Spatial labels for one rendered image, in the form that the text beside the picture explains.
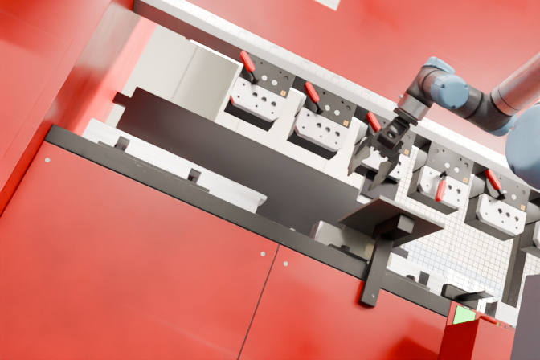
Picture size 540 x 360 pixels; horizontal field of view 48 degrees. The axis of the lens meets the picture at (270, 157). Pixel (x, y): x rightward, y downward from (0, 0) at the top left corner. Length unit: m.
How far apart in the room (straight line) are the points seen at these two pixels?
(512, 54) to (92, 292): 1.51
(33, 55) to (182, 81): 2.87
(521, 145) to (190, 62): 3.51
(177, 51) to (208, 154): 2.22
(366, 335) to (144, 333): 0.52
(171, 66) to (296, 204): 2.26
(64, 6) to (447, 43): 1.18
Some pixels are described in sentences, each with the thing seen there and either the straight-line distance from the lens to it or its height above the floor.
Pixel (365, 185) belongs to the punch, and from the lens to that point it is 1.76.
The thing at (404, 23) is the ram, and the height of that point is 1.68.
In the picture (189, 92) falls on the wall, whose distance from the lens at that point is 4.25.
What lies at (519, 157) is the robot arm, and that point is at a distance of 0.99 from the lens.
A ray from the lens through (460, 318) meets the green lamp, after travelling 1.53.
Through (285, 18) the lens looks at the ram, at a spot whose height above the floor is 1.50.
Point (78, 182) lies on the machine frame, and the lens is 1.45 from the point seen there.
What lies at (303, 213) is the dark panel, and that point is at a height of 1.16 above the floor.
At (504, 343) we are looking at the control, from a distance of 1.40.
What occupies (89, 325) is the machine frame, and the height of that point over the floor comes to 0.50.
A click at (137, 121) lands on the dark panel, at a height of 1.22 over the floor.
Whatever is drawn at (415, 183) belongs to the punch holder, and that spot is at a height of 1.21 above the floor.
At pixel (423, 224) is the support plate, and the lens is 1.54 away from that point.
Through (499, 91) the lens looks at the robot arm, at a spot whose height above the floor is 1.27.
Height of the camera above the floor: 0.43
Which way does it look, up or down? 23 degrees up
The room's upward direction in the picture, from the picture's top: 21 degrees clockwise
